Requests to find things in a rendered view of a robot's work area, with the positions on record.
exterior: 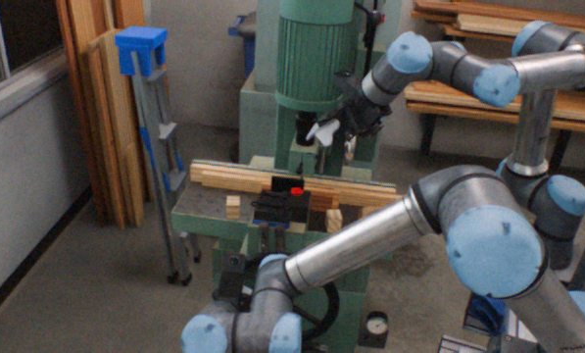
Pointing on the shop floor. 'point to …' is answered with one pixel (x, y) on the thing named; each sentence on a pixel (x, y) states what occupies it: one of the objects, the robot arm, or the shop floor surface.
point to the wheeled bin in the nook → (245, 58)
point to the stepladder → (158, 137)
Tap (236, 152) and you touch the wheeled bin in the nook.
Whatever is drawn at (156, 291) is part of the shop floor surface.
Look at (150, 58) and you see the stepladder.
